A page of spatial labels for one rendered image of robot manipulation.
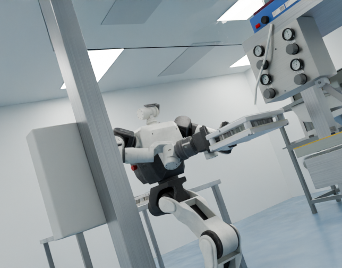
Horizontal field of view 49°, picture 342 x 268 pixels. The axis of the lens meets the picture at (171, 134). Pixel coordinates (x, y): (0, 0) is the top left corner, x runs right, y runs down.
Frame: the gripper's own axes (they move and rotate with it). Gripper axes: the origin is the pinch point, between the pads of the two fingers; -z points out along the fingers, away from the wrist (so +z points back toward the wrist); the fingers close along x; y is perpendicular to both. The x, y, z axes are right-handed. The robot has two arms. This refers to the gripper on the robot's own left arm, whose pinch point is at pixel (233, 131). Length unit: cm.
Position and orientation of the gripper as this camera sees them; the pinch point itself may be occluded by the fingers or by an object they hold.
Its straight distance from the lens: 175.5
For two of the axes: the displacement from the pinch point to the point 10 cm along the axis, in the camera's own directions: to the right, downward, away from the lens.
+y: -8.4, 2.2, -5.0
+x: 3.4, 9.3, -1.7
